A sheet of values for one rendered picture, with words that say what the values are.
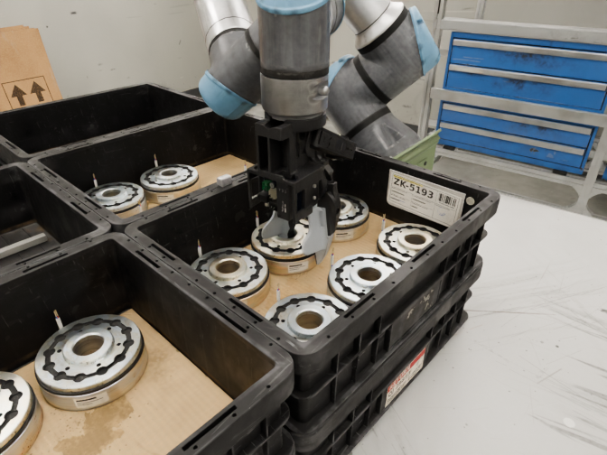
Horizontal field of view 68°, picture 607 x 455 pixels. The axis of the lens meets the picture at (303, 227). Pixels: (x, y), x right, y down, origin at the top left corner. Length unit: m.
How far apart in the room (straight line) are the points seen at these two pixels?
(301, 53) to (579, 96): 1.98
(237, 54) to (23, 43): 2.99
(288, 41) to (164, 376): 0.36
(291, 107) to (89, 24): 3.50
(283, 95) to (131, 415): 0.35
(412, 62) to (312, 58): 0.46
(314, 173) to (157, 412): 0.30
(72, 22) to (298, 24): 3.46
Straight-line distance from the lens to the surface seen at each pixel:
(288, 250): 0.62
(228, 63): 0.62
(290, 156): 0.51
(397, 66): 0.93
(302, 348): 0.38
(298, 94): 0.49
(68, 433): 0.50
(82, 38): 3.92
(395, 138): 0.94
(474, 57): 2.43
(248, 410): 0.35
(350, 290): 0.55
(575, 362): 0.79
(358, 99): 0.94
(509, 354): 0.75
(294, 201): 0.51
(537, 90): 2.39
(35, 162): 0.81
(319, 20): 0.48
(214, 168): 0.94
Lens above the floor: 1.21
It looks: 32 degrees down
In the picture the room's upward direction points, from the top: straight up
